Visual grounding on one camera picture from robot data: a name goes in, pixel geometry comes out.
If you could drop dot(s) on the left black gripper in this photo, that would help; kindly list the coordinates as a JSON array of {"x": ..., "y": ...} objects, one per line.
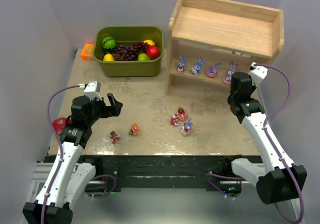
[{"x": 106, "y": 109}]

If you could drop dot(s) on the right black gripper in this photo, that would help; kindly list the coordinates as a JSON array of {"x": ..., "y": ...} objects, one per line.
[{"x": 241, "y": 81}]

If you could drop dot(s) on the purple bunny pink donut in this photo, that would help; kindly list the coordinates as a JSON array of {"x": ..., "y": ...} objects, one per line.
[
  {"x": 212, "y": 71},
  {"x": 227, "y": 78}
]

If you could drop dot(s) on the purple bunny with bottle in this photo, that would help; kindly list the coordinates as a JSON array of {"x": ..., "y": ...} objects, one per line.
[{"x": 196, "y": 69}]

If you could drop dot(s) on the purple bunny strawberry cake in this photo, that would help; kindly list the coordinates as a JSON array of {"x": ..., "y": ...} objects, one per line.
[{"x": 181, "y": 65}]

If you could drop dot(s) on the purple bunny orange cup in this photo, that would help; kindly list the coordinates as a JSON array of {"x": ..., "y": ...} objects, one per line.
[{"x": 187, "y": 127}]

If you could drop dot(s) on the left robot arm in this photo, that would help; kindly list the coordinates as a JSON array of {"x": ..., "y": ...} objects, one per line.
[{"x": 68, "y": 178}]

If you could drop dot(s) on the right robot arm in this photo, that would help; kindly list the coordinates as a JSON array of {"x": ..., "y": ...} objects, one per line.
[{"x": 262, "y": 143}]

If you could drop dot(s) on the red white box behind shelf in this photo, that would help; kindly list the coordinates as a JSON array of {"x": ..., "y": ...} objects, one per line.
[{"x": 242, "y": 54}]

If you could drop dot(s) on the wooden two-tier shelf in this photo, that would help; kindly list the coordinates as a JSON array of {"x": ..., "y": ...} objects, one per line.
[{"x": 212, "y": 29}]

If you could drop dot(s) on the red strawberry bear figure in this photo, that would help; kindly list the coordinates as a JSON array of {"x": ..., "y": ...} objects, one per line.
[{"x": 114, "y": 137}]

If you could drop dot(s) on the pink bear yellow flower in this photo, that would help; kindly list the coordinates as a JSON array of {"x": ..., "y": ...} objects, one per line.
[{"x": 134, "y": 129}]

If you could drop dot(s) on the yellow lemon toy front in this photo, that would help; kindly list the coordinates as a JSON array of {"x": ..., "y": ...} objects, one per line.
[{"x": 108, "y": 58}]

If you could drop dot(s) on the yellow lemon toy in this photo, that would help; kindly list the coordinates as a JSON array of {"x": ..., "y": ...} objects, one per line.
[
  {"x": 108, "y": 58},
  {"x": 149, "y": 42}
]

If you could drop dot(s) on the purple grape bunch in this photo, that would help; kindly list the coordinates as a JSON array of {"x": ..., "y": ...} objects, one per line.
[{"x": 129, "y": 52}]

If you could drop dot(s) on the green pear toy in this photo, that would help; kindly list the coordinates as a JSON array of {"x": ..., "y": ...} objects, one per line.
[{"x": 143, "y": 57}]

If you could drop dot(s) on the orange snack box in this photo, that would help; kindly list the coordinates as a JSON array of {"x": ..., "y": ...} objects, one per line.
[{"x": 87, "y": 52}]

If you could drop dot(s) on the red strawberry toy at edge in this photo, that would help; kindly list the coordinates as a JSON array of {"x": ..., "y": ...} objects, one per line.
[{"x": 59, "y": 124}]

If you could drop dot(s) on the green watermelon toy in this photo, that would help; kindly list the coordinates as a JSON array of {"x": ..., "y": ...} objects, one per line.
[{"x": 108, "y": 42}]

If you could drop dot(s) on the pink bear with cake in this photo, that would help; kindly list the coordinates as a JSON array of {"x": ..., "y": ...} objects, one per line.
[{"x": 174, "y": 120}]

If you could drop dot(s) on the red apple toy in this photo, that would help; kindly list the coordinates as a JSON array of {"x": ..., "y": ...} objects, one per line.
[{"x": 153, "y": 52}]

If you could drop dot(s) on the pink bear strawberry donut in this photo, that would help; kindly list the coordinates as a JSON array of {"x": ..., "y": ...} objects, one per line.
[{"x": 182, "y": 114}]

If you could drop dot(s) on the green plastic basin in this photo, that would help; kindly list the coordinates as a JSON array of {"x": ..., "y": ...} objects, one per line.
[{"x": 125, "y": 36}]

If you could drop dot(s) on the yellow lemon toy back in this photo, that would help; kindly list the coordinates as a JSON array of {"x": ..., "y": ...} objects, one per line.
[{"x": 149, "y": 42}]

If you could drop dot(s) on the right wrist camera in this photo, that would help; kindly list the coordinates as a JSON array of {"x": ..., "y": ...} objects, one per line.
[{"x": 257, "y": 73}]

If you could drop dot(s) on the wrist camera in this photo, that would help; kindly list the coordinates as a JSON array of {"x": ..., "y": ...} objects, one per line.
[
  {"x": 92, "y": 90},
  {"x": 257, "y": 73}
]

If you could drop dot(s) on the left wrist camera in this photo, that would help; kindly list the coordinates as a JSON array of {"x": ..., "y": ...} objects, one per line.
[{"x": 92, "y": 90}]

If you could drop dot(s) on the black base frame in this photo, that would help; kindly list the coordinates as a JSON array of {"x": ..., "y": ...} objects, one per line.
[{"x": 151, "y": 171}]

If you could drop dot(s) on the aluminium rail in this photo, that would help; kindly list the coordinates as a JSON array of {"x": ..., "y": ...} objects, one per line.
[{"x": 118, "y": 172}]

